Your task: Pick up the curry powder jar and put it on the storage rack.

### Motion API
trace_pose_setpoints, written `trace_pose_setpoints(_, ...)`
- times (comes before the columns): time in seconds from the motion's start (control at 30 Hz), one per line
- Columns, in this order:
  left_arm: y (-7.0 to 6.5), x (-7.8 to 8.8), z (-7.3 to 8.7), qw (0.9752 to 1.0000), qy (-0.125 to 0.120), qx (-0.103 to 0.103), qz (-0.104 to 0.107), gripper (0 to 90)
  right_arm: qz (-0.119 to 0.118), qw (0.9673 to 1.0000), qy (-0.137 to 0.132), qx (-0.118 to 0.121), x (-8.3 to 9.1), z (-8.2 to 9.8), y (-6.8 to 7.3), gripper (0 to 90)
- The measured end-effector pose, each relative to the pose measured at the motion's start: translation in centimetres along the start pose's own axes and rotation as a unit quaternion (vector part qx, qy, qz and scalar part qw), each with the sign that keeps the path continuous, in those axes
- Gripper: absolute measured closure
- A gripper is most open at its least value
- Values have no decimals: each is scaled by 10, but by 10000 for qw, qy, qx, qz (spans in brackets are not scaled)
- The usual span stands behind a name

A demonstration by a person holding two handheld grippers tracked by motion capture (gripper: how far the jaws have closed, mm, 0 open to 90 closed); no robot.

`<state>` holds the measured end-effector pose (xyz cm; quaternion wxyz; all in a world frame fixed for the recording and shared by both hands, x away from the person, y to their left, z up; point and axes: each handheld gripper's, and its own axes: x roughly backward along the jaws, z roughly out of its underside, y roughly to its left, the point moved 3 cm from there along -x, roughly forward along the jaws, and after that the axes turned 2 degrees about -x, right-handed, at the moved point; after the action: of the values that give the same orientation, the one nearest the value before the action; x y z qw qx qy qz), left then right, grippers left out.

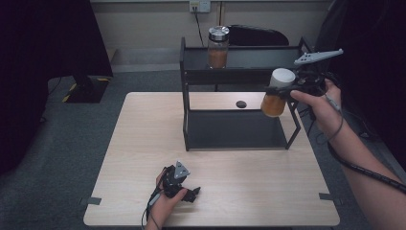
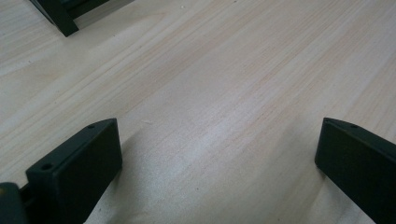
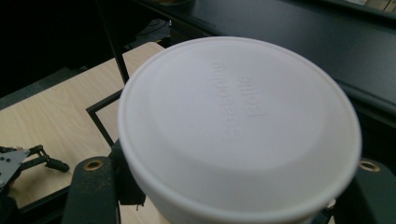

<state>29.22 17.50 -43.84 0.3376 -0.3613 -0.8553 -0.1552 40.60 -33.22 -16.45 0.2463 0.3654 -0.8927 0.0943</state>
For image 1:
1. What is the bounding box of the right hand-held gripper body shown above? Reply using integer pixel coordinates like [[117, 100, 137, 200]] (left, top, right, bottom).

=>
[[291, 48, 345, 97]]

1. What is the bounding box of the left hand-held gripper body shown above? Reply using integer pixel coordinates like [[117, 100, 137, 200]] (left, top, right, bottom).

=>
[[161, 160, 194, 198]]

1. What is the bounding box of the amber jar with white lid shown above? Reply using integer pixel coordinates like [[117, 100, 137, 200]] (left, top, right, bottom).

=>
[[259, 67, 297, 119]]

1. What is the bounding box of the black two-tier metal rack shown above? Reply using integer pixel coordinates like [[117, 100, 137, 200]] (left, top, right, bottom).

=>
[[179, 35, 321, 152]]

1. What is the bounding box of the glass jar with silver lid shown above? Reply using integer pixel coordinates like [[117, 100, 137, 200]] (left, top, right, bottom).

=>
[[207, 25, 231, 70]]

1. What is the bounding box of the person's left hand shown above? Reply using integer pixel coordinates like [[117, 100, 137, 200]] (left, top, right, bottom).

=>
[[148, 169, 190, 225]]

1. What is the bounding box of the person's right hand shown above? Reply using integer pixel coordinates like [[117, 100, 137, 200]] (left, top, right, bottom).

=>
[[289, 79, 345, 137]]

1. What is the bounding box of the black chair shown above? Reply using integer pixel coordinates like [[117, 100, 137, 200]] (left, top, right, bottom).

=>
[[214, 24, 290, 93]]

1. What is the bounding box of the black curtain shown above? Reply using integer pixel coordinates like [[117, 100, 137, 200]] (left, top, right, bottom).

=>
[[0, 0, 114, 176], [314, 0, 406, 162]]

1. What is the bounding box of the grey tape piece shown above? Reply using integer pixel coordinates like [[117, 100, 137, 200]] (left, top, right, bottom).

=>
[[318, 192, 344, 206], [79, 196, 102, 206]]

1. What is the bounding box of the black stand base yellow tape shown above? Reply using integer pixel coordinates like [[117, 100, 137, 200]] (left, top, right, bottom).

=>
[[61, 75, 111, 104]]

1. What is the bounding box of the left hand-held gripper cable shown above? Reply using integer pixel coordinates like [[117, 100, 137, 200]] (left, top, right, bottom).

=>
[[141, 183, 165, 230]]

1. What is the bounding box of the hand-held gripper cable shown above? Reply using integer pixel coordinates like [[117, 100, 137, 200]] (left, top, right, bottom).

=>
[[315, 93, 406, 196], [141, 183, 165, 230]]

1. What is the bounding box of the beige wall conduit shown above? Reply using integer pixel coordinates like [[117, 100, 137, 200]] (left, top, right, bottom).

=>
[[217, 1, 226, 27]]

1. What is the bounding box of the black wall socket cable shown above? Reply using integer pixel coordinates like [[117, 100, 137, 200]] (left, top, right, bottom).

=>
[[192, 9, 205, 48]]

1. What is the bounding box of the right hand-held gripper cable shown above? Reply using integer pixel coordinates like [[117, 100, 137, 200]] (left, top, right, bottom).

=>
[[315, 93, 406, 196]]

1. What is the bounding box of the white wall socket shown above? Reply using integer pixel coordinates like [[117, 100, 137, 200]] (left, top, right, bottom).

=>
[[189, 0, 212, 13]]

